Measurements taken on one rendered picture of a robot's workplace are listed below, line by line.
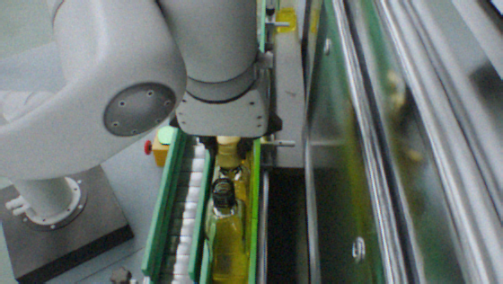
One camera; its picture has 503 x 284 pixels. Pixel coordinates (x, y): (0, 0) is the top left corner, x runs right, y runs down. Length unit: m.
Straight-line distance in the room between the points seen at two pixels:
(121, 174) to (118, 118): 0.80
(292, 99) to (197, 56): 0.70
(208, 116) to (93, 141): 0.18
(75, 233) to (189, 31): 0.68
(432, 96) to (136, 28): 0.17
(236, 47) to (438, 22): 0.14
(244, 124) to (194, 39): 0.15
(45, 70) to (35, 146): 1.23
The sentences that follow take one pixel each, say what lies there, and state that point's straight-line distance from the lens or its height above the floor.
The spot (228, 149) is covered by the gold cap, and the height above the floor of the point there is 1.16.
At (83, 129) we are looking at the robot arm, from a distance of 0.24.
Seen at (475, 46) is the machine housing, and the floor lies 1.43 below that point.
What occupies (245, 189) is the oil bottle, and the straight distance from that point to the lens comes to 0.55.
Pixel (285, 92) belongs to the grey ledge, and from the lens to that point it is 1.01.
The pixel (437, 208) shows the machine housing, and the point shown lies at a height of 1.38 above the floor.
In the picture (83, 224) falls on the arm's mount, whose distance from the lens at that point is 0.90.
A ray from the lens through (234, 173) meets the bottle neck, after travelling 0.53.
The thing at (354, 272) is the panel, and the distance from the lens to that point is 0.34.
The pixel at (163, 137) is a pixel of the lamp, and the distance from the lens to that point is 0.95.
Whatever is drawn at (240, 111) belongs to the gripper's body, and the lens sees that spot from 0.39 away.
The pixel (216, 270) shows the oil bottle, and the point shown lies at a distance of 0.63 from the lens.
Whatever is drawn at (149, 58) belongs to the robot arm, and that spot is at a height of 1.40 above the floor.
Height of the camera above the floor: 1.53
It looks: 48 degrees down
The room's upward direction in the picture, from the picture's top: straight up
